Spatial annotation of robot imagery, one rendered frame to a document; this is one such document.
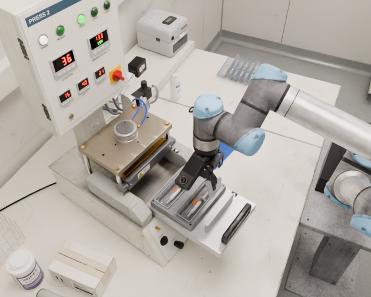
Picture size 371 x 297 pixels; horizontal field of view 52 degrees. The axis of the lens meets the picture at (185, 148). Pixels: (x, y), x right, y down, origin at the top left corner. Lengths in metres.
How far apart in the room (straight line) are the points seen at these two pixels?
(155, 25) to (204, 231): 1.28
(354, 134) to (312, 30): 2.72
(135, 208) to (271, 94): 0.58
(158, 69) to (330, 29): 1.90
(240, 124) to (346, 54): 2.82
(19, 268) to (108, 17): 0.82
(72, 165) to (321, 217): 0.97
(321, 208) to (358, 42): 2.23
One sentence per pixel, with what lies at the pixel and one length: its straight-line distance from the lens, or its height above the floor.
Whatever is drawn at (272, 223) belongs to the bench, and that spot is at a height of 0.75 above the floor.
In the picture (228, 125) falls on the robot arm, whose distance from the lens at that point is 0.92.
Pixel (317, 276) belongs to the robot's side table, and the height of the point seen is 0.03.
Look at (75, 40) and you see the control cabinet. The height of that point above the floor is 1.43.
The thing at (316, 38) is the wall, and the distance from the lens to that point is 3.64.
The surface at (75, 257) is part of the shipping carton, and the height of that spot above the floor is 0.84.
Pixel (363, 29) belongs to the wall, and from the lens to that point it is 3.55.
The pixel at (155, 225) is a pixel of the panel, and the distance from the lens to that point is 1.29.
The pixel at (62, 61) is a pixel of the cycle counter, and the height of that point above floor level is 1.40.
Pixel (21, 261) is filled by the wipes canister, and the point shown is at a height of 0.90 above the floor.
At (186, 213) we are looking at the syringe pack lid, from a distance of 1.20.
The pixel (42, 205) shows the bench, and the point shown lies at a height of 0.75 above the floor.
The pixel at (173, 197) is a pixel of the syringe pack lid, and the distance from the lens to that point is 1.23.
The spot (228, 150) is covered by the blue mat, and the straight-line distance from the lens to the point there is 1.71.
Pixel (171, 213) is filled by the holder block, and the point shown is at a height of 1.00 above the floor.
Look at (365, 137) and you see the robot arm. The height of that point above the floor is 1.40.
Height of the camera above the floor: 2.01
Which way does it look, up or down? 47 degrees down
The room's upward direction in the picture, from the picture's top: straight up
